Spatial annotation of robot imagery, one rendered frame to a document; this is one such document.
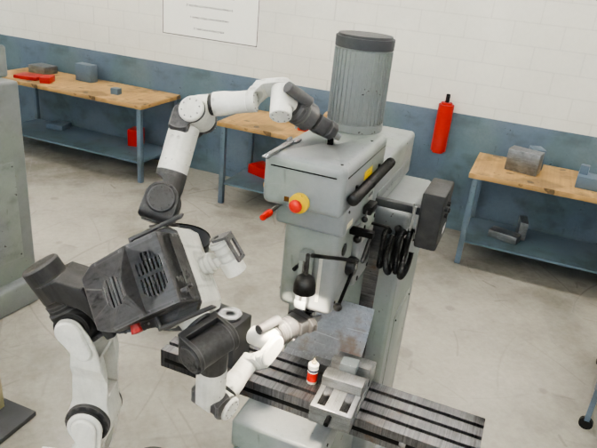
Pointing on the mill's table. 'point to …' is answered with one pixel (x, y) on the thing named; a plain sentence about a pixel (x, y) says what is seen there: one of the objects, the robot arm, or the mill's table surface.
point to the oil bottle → (313, 372)
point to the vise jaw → (344, 381)
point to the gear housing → (336, 226)
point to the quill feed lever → (346, 283)
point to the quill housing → (335, 244)
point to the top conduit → (370, 182)
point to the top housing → (322, 170)
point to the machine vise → (322, 405)
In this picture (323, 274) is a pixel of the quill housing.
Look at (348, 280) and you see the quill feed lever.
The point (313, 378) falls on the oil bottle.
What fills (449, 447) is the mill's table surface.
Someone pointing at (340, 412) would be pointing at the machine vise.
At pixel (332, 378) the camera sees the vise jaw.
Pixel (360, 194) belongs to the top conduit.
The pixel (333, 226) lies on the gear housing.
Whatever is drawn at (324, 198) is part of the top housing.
